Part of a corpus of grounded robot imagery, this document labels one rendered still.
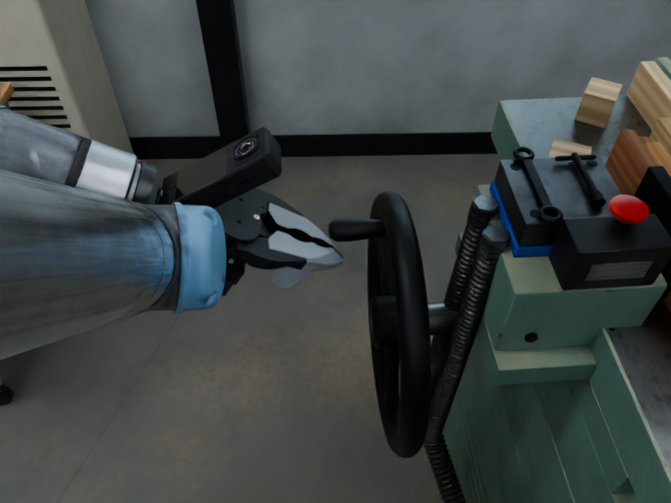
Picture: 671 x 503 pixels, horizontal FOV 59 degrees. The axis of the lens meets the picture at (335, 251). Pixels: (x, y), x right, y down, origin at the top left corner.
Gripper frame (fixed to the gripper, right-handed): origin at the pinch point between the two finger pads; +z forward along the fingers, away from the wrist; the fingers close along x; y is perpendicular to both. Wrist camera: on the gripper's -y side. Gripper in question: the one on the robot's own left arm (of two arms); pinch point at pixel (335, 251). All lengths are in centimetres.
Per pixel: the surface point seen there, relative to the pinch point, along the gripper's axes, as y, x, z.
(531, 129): -12.6, -20.0, 23.2
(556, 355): -6.5, 10.9, 19.7
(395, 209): -6.4, -1.7, 3.3
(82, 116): 77, -104, -28
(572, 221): -17.9, 6.8, 11.5
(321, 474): 80, -14, 44
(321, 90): 52, -130, 36
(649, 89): -23.3, -22.5, 34.3
